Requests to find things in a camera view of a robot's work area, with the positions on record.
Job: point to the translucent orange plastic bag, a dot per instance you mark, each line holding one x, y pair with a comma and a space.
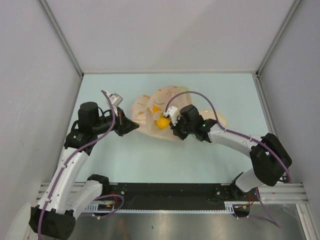
148, 109

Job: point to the cream ceramic plate leaf motif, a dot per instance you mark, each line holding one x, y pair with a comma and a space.
209, 114

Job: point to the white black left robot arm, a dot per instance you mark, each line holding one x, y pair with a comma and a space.
56, 212

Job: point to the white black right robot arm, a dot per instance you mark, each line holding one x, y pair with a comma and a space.
269, 159

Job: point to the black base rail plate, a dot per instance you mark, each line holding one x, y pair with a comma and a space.
176, 196

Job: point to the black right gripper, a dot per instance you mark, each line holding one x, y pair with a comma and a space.
176, 129

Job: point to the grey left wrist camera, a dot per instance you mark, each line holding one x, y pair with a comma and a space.
114, 98

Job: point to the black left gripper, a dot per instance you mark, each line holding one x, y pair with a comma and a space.
124, 125

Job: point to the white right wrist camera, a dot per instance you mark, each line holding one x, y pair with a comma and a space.
172, 113

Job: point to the yellow fake lemon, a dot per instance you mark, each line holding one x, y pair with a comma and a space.
163, 122

